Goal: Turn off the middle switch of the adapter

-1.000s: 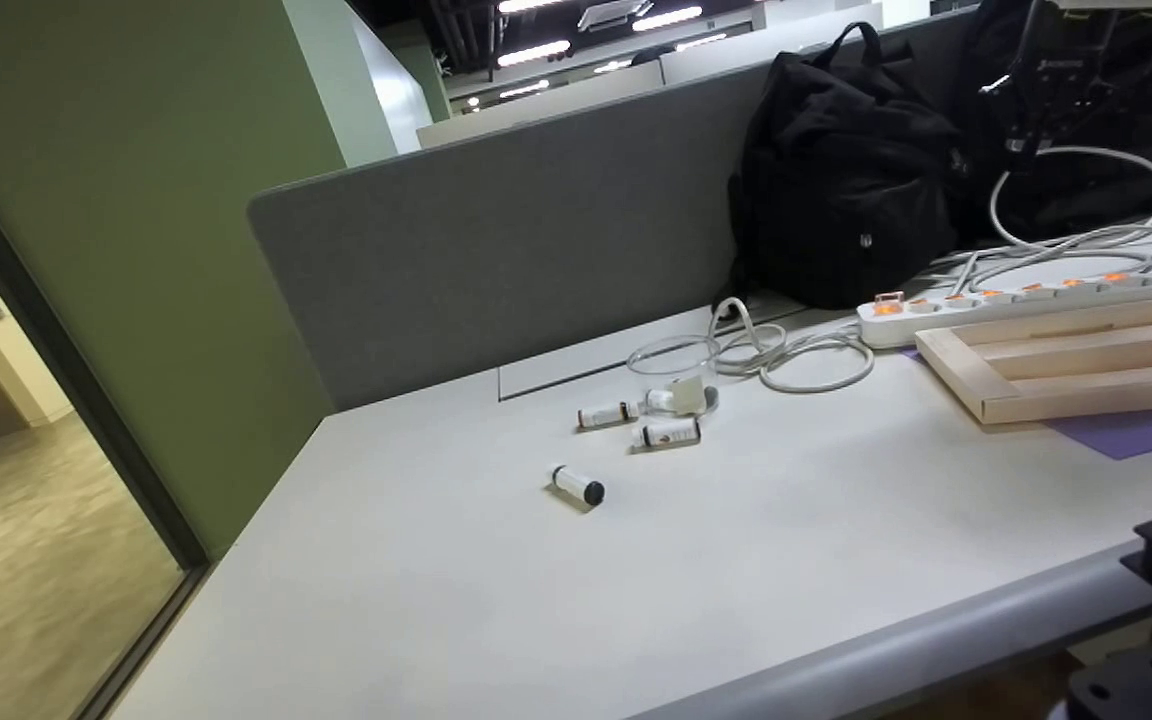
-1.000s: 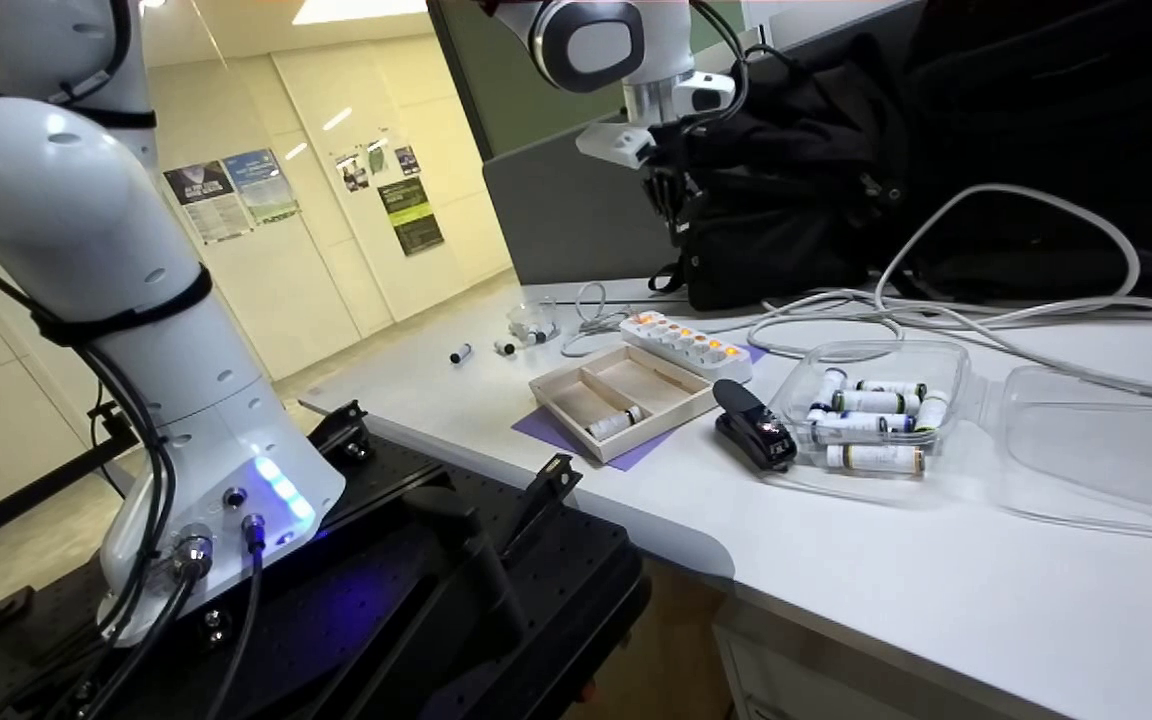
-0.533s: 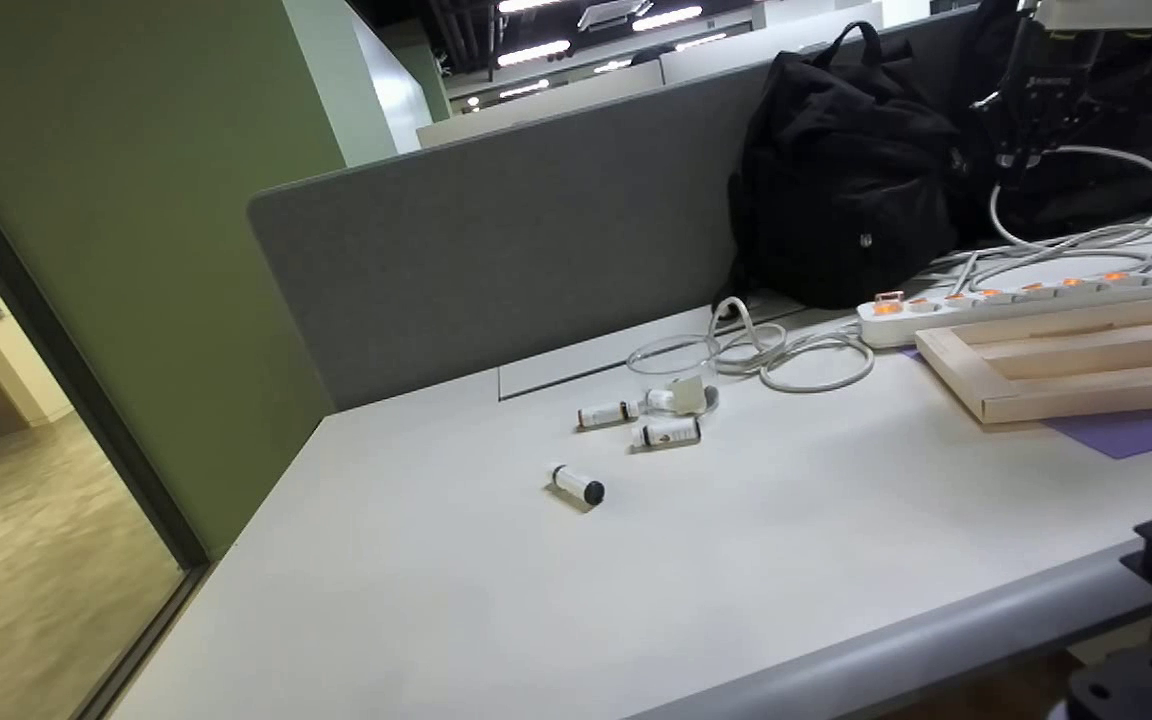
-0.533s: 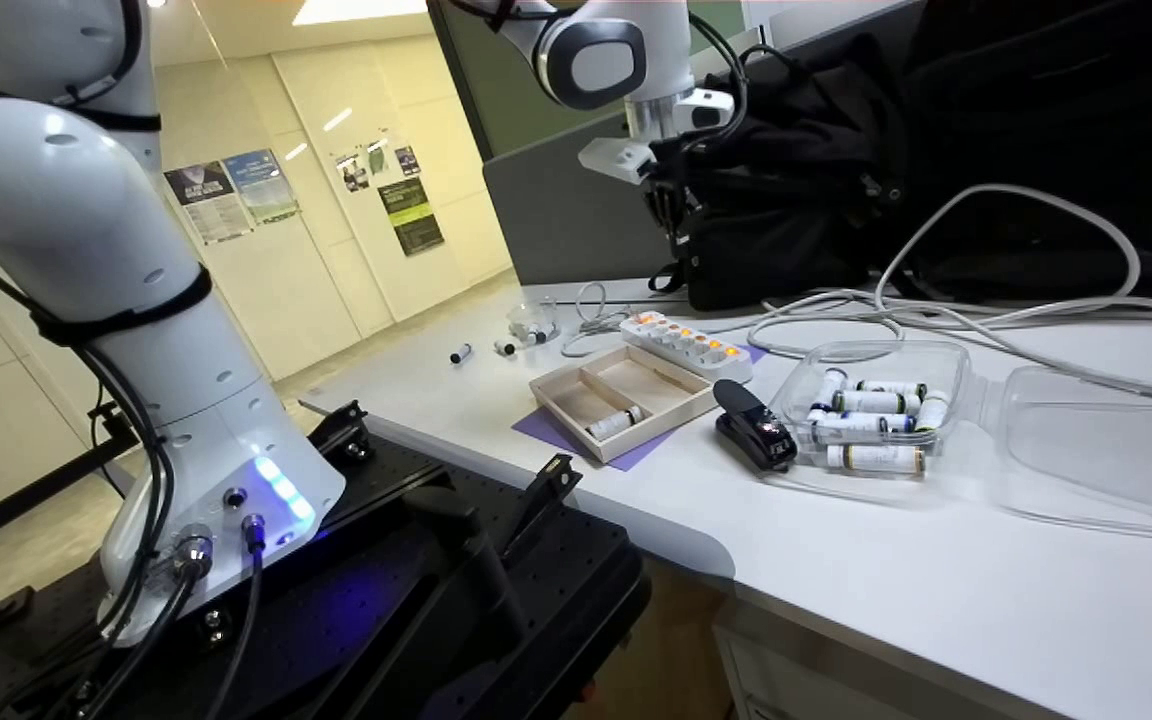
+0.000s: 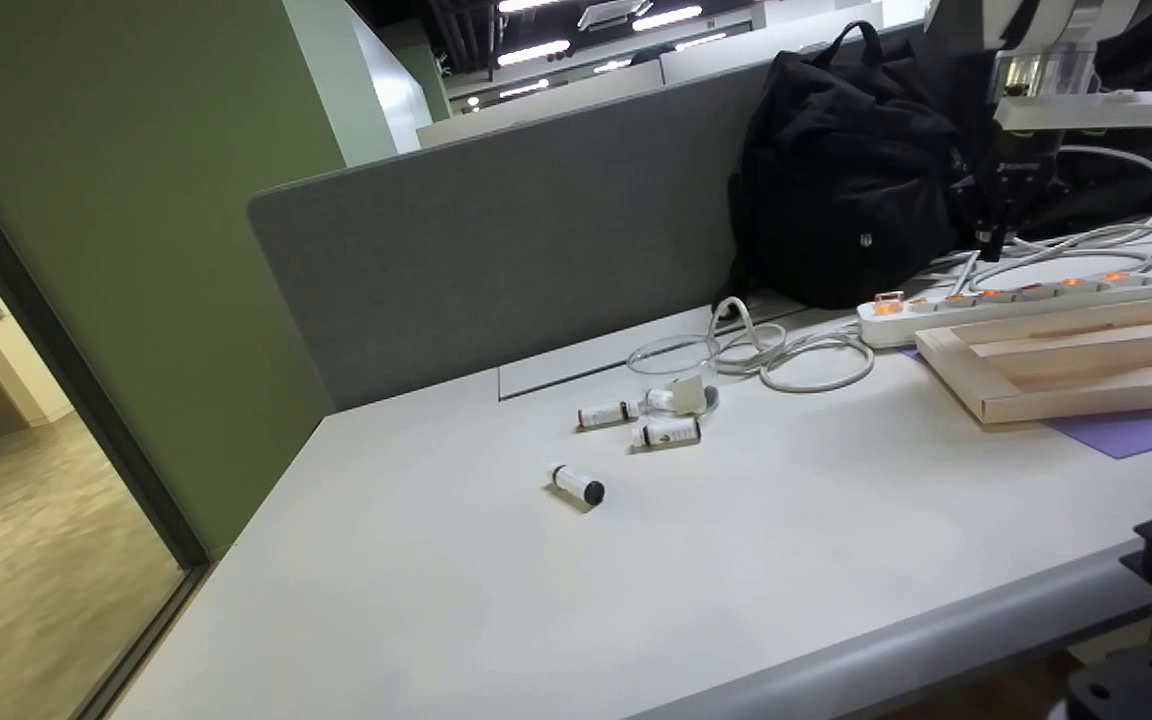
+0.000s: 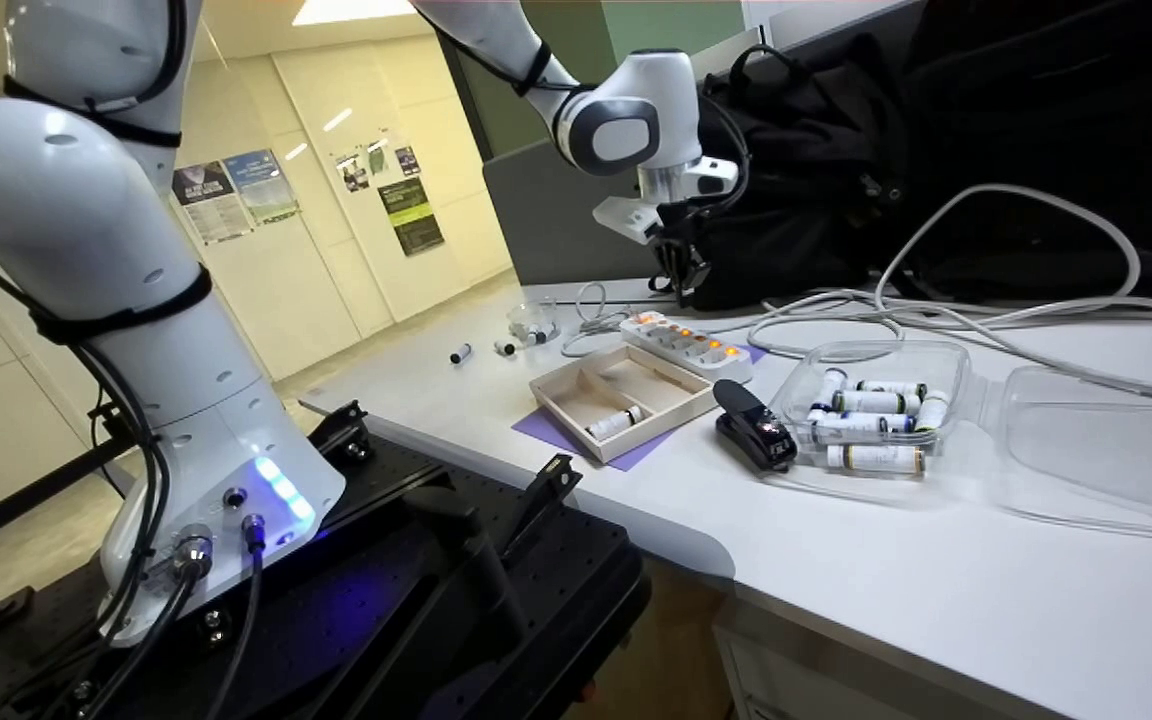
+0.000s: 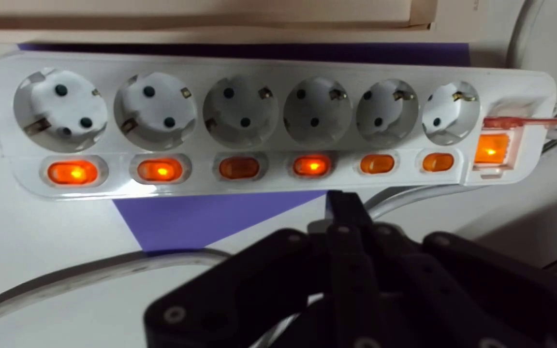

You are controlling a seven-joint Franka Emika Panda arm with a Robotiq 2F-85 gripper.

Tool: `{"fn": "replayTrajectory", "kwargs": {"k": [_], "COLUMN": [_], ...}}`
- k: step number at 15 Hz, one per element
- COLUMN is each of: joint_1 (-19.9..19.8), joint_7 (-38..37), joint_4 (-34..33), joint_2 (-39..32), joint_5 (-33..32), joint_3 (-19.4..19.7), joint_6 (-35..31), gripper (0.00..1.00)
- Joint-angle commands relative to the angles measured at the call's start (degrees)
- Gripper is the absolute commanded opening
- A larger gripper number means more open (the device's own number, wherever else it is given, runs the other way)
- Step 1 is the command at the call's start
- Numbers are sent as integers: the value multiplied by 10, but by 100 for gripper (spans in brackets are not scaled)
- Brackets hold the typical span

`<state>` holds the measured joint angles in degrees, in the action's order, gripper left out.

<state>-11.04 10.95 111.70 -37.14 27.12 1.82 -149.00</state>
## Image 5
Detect thin black strip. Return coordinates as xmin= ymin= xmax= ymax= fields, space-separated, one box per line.
xmin=492 ymin=336 xmax=648 ymax=406

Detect grey desk divider panel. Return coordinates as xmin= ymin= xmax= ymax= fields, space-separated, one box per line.
xmin=244 ymin=57 xmax=793 ymax=414

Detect black backpack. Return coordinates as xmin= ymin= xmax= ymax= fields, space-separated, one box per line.
xmin=730 ymin=16 xmax=1152 ymax=313

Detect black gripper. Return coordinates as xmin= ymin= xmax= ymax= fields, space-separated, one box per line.
xmin=976 ymin=124 xmax=1070 ymax=266

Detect white background desk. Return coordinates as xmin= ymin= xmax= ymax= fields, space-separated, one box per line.
xmin=414 ymin=10 xmax=933 ymax=152

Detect purple paper sheet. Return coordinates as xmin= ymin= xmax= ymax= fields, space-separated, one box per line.
xmin=1047 ymin=406 xmax=1152 ymax=466

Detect white power strip orange switches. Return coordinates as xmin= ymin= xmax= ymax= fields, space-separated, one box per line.
xmin=851 ymin=270 xmax=1152 ymax=355

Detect clear plastic cup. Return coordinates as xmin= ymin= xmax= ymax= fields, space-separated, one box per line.
xmin=625 ymin=336 xmax=724 ymax=421

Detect white long looped cable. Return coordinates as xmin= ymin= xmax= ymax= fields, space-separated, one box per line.
xmin=948 ymin=140 xmax=1152 ymax=288

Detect white rectangular bar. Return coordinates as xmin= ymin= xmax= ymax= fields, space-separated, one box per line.
xmin=991 ymin=90 xmax=1152 ymax=138

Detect light wooden tray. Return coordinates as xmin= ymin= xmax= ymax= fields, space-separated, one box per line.
xmin=911 ymin=294 xmax=1152 ymax=431

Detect white coiled power cable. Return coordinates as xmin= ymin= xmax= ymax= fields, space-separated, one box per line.
xmin=705 ymin=294 xmax=879 ymax=400

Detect ceiling light strip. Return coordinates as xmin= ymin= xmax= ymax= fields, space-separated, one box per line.
xmin=492 ymin=36 xmax=576 ymax=73
xmin=630 ymin=0 xmax=714 ymax=42

